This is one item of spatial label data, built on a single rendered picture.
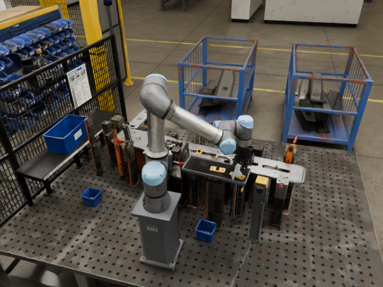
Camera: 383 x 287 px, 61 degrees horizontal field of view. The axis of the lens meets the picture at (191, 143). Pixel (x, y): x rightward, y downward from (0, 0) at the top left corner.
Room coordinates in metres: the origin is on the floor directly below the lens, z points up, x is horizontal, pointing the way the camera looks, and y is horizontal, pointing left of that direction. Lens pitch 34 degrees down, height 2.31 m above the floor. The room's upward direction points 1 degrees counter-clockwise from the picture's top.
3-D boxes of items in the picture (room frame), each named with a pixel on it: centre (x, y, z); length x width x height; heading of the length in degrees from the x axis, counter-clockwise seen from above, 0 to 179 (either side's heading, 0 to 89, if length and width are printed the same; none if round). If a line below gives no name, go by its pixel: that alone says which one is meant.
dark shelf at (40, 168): (2.00, 0.86, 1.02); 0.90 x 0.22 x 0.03; 158
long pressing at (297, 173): (1.84, -0.07, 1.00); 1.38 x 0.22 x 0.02; 68
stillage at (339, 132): (3.79, -1.65, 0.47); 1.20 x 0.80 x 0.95; 165
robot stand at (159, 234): (1.25, 0.19, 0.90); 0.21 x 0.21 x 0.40; 74
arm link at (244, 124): (1.38, -0.26, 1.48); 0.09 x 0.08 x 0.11; 89
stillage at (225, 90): (4.20, -0.41, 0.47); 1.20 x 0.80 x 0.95; 163
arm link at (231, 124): (1.36, -0.16, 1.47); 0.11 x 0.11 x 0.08; 89
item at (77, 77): (2.33, 0.85, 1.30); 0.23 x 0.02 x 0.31; 158
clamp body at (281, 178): (1.47, -0.53, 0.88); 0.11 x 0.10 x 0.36; 158
